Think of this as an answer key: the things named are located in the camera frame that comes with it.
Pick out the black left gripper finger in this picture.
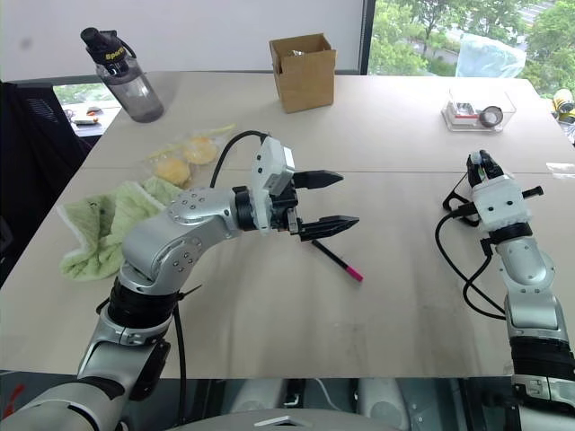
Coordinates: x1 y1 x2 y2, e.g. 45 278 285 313
298 215 361 243
293 170 345 190

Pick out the black chair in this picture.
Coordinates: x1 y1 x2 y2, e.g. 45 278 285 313
0 79 93 289

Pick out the light grey robot torso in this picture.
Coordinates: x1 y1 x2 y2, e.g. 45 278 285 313
164 407 408 431

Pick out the black window frame post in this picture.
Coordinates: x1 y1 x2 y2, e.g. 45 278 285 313
359 0 377 76

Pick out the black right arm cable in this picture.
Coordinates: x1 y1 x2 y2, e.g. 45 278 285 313
434 201 509 321

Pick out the light green cloth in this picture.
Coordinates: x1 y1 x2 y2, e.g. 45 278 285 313
56 175 186 283

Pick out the yellow round cake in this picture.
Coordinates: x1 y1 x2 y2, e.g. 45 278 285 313
154 158 193 189
183 136 217 165

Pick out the red and white small item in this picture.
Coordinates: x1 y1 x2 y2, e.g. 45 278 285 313
450 101 480 122

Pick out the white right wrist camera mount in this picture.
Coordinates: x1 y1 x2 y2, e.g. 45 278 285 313
469 174 545 233

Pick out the grey rounded leg shape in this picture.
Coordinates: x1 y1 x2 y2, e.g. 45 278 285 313
226 379 291 417
357 378 411 430

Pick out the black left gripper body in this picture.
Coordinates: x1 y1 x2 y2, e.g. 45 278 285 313
268 177 304 236

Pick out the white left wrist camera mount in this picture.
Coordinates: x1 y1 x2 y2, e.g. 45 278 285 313
248 135 296 235

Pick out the brown cardboard box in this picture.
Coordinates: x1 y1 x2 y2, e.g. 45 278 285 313
268 32 338 115

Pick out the yellow and black object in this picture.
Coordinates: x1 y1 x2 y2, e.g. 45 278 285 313
551 88 575 123

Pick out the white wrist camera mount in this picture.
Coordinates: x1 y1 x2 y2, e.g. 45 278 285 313
248 135 296 235
469 174 545 233

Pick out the clear plastic box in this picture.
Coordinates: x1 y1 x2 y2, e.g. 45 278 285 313
440 86 518 133

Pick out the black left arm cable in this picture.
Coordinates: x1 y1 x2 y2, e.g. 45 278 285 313
172 129 273 426

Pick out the grey sport water bottle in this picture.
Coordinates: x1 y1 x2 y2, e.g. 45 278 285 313
79 26 166 124

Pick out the light blue plastic bag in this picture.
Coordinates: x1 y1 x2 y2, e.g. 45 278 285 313
455 31 527 80

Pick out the thin white cable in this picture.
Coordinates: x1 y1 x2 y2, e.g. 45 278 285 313
312 378 336 408

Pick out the clear plastic food bag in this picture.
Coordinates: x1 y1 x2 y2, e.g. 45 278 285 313
142 123 238 189

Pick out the white and green pen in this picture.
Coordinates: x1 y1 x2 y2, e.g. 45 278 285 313
470 150 489 181

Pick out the black pen with pink cap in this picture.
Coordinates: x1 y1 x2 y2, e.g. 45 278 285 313
311 239 364 283

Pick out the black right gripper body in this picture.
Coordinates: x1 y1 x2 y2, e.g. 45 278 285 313
467 169 507 188

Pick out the small clear plastic wrapper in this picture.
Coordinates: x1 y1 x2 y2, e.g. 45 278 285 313
544 162 575 180

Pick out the dark tape roll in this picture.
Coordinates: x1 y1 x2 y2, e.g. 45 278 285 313
477 105 505 128

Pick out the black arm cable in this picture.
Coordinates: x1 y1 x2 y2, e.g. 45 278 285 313
434 201 509 321
172 129 273 426

